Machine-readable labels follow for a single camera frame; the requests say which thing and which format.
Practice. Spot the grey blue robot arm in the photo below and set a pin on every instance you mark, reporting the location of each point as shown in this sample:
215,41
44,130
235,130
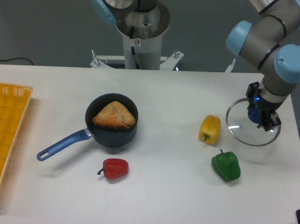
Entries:
259,44

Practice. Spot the green bell pepper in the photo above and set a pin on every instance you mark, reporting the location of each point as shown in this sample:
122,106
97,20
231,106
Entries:
226,165

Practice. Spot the dark saucepan with blue handle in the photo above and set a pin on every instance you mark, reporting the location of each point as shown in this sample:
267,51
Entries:
105,137

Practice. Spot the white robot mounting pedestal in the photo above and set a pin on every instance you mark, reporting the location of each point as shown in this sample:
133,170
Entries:
147,28

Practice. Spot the yellow bell pepper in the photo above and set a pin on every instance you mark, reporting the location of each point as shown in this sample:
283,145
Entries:
210,130

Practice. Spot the triangular baked pastry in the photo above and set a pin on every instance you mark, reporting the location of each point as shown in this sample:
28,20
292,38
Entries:
114,116

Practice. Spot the glass pot lid blue knob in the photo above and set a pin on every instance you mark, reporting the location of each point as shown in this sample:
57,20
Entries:
243,124

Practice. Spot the red bell pepper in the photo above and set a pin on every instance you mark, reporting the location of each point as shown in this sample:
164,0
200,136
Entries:
114,168

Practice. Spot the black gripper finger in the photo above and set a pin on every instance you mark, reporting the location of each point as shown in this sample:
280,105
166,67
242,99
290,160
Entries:
273,121
263,122

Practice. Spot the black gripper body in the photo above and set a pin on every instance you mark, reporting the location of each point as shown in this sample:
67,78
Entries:
257,105

